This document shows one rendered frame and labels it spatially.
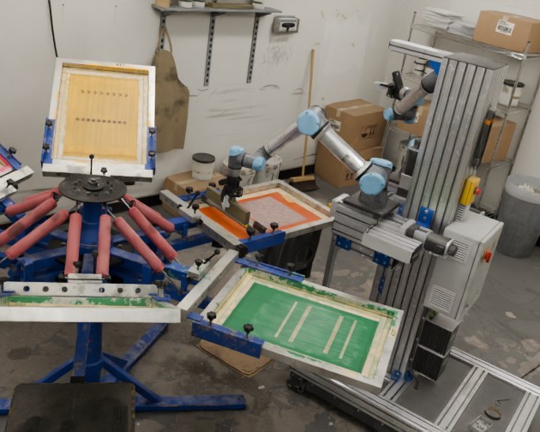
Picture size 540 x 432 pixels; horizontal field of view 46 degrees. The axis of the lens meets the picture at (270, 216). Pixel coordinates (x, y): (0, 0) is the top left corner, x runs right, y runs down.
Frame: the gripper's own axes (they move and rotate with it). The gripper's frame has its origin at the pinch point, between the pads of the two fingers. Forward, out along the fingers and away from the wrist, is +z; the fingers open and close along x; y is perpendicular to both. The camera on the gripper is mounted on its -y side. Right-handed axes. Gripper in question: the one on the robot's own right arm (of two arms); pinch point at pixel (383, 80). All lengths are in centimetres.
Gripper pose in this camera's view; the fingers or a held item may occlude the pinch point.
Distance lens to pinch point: 417.1
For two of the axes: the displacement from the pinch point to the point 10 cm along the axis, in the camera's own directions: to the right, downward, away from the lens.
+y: -0.2, 8.7, 4.9
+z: -4.9, -4.4, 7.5
